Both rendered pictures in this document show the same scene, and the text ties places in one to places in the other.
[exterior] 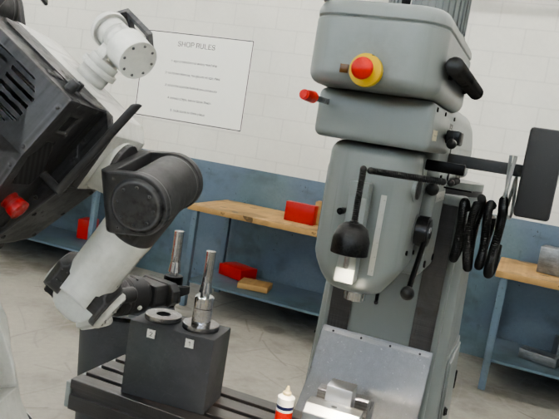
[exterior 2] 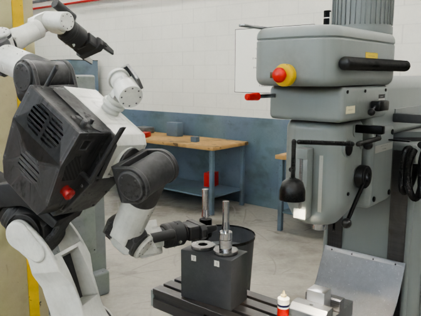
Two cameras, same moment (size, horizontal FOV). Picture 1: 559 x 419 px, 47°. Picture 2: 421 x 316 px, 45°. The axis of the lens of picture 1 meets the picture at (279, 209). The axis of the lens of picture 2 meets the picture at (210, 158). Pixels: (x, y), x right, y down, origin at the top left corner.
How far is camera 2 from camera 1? 0.42 m
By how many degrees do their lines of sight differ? 19
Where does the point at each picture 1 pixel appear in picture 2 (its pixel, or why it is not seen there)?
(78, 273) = (116, 226)
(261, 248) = not seen: hidden behind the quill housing
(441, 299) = (406, 222)
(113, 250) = (129, 212)
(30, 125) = (62, 149)
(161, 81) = (250, 66)
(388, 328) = (370, 246)
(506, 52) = not seen: outside the picture
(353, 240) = (290, 191)
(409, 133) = (328, 111)
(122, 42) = (119, 88)
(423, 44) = (319, 51)
